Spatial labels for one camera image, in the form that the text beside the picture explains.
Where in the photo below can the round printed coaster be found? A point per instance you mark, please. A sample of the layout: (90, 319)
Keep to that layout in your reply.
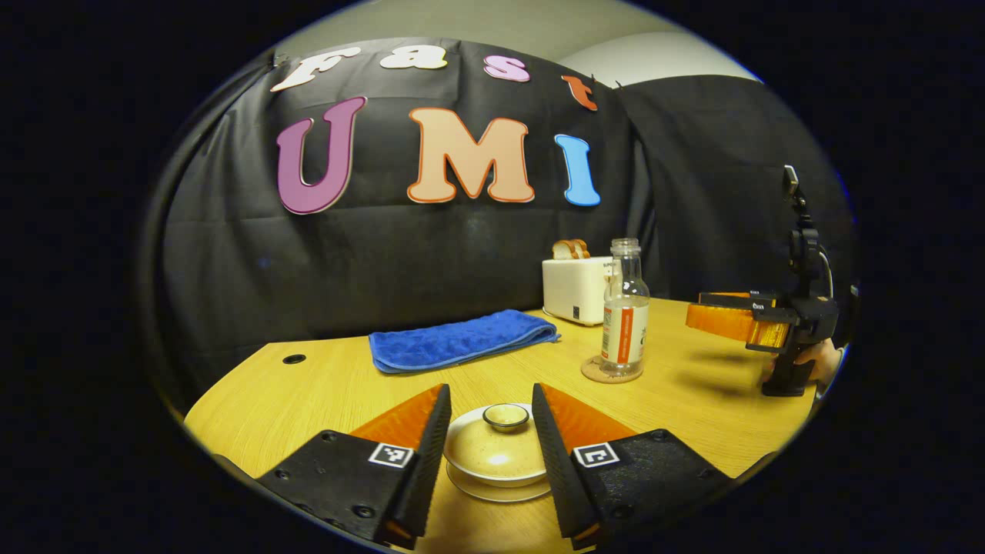
(592, 373)

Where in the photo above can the white toaster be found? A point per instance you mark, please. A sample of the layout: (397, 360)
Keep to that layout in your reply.
(573, 288)

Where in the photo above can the clear water bottle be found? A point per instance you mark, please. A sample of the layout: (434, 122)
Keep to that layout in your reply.
(625, 331)

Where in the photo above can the blue folded towel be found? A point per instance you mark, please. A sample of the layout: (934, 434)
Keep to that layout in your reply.
(462, 338)

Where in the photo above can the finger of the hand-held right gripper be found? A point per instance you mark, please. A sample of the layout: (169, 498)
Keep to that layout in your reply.
(742, 298)
(731, 322)

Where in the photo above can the cream ceramic saucer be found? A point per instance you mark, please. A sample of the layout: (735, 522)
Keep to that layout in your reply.
(500, 497)

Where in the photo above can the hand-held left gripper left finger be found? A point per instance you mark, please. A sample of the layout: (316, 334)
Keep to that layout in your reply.
(427, 477)

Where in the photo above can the toast bread slice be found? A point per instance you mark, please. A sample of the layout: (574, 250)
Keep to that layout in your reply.
(562, 250)
(582, 248)

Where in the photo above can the cream teacup lid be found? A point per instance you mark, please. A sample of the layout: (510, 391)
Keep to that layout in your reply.
(492, 446)

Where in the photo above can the black backdrop cloth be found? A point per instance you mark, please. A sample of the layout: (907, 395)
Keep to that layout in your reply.
(385, 254)

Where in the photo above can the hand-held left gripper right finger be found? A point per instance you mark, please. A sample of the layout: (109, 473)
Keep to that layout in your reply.
(562, 477)

